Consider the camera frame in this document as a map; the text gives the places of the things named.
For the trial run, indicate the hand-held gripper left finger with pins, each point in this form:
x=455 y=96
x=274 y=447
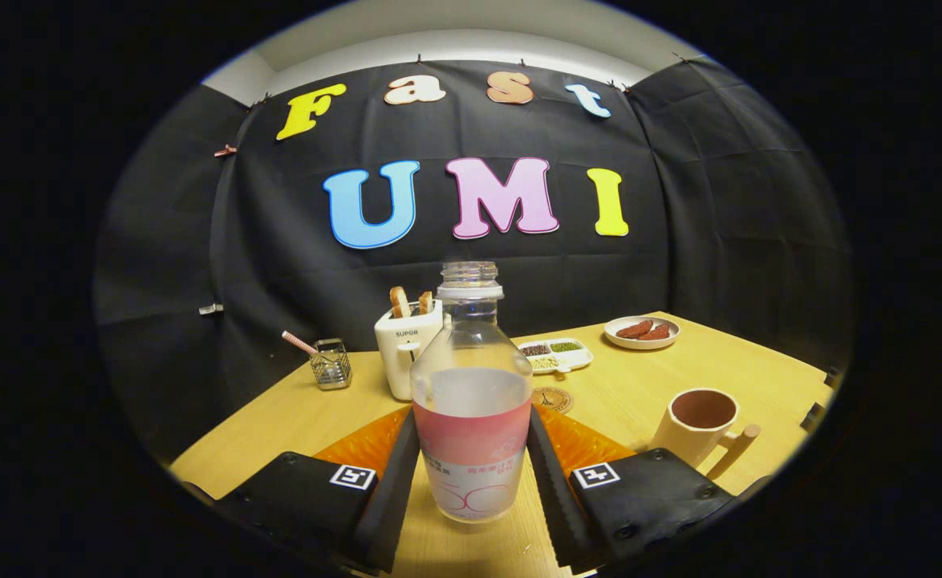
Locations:
x=391 y=506

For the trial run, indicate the red sausage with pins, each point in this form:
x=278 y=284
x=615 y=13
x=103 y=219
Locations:
x=634 y=329
x=655 y=332

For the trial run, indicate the white round plate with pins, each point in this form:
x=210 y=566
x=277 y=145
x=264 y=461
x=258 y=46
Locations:
x=623 y=342

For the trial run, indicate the clear juice bottle pink label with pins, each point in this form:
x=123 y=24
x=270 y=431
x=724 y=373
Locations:
x=471 y=433

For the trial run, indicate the pink straw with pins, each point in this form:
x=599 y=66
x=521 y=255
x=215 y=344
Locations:
x=298 y=343

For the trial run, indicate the white divided grain tray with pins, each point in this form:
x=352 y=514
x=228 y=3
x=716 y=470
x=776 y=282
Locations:
x=563 y=357

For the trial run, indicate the wooden table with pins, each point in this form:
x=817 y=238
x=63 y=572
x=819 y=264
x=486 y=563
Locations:
x=294 y=417

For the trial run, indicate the white toaster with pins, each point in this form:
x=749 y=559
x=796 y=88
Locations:
x=399 y=353

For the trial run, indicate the white cloth clip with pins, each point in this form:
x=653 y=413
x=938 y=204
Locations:
x=211 y=309

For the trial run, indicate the pink cloth clip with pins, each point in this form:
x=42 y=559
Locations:
x=225 y=150

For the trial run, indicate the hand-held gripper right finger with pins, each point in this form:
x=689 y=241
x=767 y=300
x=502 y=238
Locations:
x=555 y=502

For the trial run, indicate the metal mesh holder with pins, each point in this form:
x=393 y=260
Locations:
x=331 y=368

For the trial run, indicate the black backdrop cloth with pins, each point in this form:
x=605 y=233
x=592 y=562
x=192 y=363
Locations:
x=278 y=241

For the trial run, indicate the toast slice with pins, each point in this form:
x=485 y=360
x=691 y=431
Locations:
x=425 y=303
x=399 y=303

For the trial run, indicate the round cork coaster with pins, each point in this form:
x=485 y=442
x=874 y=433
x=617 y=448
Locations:
x=555 y=400

